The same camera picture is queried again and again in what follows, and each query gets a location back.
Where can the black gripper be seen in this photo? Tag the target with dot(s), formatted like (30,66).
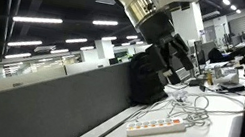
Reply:
(158,29)

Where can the white power strip orange switches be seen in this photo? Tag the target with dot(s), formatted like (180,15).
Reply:
(156,127)

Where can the black computer monitor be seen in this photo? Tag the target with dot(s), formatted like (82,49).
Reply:
(200,51)

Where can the black backpack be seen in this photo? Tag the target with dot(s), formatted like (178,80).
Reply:
(146,86)

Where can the clear plastic container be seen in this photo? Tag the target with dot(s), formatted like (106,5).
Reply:
(180,95)

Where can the white desktop device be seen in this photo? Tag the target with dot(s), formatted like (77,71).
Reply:
(227,75)

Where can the long ceiling light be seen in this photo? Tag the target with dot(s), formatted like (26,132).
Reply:
(76,40)
(17,55)
(104,22)
(24,43)
(37,20)

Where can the grey desk divider panel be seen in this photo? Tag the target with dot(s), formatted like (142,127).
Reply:
(37,107)

